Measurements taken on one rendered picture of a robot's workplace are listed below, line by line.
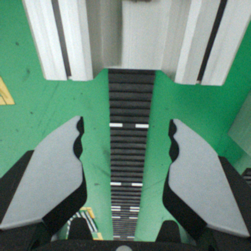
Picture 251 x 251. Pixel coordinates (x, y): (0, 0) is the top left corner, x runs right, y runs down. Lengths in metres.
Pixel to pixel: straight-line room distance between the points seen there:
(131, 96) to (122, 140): 0.06
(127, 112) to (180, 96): 0.07
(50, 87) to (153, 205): 0.31
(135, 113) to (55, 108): 0.11
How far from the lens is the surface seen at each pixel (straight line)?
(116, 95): 0.16
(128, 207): 0.28
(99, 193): 0.32
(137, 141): 0.19
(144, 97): 0.16
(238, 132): 0.22
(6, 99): 0.23
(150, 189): 0.30
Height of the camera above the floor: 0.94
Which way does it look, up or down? 57 degrees down
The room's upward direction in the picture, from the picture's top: 177 degrees counter-clockwise
